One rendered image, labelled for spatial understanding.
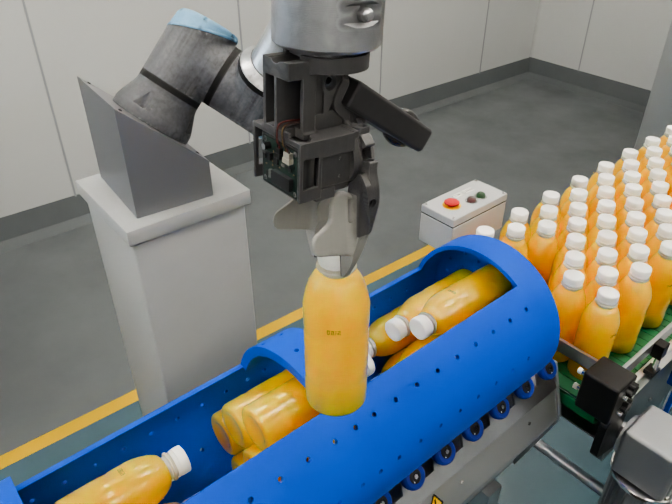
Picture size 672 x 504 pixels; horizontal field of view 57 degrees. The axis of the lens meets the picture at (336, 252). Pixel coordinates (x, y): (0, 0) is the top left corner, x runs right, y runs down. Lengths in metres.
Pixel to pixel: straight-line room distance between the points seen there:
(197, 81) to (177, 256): 0.41
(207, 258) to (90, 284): 1.72
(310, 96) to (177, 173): 0.98
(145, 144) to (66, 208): 2.38
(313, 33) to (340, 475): 0.55
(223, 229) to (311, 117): 1.07
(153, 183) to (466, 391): 0.84
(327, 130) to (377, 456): 0.48
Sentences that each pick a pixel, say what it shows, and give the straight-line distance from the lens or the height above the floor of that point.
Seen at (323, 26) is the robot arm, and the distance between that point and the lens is 0.48.
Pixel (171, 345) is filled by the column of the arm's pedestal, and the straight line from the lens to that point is 1.67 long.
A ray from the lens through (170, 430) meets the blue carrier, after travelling 0.99.
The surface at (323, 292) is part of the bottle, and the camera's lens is 0.61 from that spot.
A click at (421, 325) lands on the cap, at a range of 1.00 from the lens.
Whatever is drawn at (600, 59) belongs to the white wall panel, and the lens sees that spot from 5.78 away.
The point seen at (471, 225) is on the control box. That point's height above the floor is 1.06.
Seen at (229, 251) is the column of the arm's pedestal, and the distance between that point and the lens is 1.60.
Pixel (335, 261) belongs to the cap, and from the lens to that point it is 0.60.
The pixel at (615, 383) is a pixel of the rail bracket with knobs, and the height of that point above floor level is 1.00.
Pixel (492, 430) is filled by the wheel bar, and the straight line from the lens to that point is 1.20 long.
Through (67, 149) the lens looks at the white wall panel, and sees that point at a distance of 3.66.
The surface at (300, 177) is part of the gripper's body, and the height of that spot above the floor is 1.59.
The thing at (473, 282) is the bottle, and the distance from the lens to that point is 1.07.
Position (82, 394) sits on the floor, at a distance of 2.68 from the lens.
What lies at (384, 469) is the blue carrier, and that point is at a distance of 0.88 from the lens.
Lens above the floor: 1.82
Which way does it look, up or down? 34 degrees down
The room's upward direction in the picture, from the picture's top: straight up
